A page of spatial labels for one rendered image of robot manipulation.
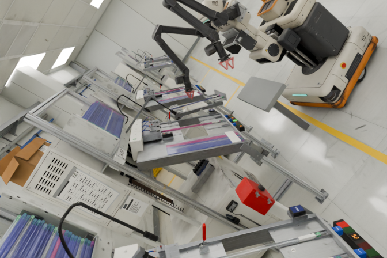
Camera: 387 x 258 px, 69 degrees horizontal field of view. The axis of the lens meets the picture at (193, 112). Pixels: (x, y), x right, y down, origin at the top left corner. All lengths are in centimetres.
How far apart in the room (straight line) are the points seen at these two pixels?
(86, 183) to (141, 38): 813
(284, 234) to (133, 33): 896
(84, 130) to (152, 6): 813
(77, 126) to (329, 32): 194
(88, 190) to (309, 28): 191
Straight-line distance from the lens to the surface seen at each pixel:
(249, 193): 148
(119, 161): 173
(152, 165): 179
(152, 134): 205
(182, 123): 242
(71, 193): 191
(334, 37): 251
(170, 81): 672
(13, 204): 110
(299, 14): 234
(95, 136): 184
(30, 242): 97
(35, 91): 535
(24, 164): 192
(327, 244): 114
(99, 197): 190
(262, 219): 218
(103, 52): 980
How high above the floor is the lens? 161
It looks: 17 degrees down
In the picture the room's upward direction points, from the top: 57 degrees counter-clockwise
